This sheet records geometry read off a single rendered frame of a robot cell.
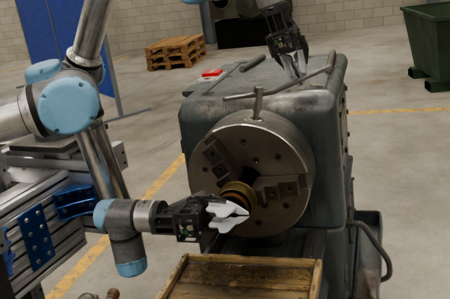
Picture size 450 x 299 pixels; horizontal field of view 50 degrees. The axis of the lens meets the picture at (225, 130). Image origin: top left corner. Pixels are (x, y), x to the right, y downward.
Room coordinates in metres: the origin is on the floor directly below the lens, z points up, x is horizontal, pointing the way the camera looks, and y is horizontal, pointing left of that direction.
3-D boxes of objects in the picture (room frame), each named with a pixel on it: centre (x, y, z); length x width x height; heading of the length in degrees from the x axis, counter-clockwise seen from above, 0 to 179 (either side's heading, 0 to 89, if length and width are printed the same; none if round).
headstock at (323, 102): (1.54, -0.16, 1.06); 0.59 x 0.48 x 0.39; 161
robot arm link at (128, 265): (1.05, 0.27, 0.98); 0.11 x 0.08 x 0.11; 11
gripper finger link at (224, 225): (0.95, 0.02, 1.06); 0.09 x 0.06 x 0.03; 71
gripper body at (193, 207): (0.98, 0.13, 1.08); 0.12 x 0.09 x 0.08; 71
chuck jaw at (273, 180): (1.06, -0.11, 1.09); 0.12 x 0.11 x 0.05; 71
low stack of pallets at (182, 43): (9.40, 0.70, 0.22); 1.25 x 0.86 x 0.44; 164
